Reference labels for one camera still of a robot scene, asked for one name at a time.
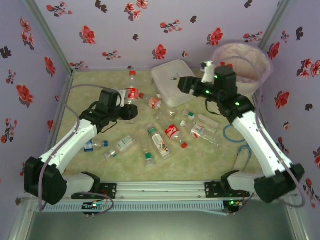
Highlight clear bottle red cola label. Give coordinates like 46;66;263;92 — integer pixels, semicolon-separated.
124;70;141;125
163;123;189;150

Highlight clear bottle pale label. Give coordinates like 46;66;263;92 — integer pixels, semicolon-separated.
116;134;136;153

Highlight bottle blue label blue cap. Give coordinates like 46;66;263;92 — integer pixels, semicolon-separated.
83;139;110;153

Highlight small clear vial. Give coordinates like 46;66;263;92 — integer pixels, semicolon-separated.
104;149;118;161

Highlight white bin with pink liner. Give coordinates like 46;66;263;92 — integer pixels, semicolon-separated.
212;42;275;98

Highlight clear bottle orange cap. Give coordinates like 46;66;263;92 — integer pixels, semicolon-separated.
138;92;163;111

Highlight bottle red white label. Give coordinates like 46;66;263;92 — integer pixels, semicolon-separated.
179;120;207;140

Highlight clear unlabelled plastic bottle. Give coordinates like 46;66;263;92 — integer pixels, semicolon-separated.
153;106;177;126

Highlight clear bottle green band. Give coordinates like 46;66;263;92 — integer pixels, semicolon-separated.
138;127;156;168

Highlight tall bottle white printed label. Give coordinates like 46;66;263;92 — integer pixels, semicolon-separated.
146;123;172;161

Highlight clear bottle green cap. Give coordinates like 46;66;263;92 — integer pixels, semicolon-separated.
196;113;221;132

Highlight small bottle green label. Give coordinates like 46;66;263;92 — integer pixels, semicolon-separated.
181;109;196;121

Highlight white lidded plastic box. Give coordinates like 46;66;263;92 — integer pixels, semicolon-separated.
150;59;198;108

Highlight small circuit board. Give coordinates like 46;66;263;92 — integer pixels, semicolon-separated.
226;199;245;216
82;201;107;216

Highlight grey metal panel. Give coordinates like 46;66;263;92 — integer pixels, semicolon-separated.
24;211;300;240

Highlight left wrist thin black cable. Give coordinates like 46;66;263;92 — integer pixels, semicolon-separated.
98;119;118;134

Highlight wrist thin black cable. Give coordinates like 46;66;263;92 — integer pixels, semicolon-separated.
204;97;229;117
98;119;118;134

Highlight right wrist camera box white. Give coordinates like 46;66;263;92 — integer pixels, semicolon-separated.
201;60;216;85

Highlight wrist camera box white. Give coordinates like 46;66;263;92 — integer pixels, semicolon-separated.
119;89;128;107
201;60;216;85

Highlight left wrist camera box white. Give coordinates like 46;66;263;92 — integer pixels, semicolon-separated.
119;89;128;107

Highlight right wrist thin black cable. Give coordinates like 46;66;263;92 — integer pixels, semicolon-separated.
204;97;229;117

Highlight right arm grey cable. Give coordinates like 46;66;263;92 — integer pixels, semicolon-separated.
217;56;306;208

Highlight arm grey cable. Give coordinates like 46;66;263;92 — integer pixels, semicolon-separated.
217;56;306;208
38;84;126;213

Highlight left arm grey cable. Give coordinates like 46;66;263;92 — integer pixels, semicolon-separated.
38;84;126;213

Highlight aluminium table side rail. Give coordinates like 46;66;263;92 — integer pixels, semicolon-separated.
44;71;76;157

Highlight aluminium frame post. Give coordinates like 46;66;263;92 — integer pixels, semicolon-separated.
257;0;293;50
23;0;76;75
284;199;313;240
7;197;38;240

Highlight short grey looped cable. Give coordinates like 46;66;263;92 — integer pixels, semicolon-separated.
233;192;255;216
72;191;115;216

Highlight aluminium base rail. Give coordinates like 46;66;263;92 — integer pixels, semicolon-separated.
109;181;211;200

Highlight white slotted cable duct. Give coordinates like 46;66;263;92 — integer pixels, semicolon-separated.
34;199;224;213

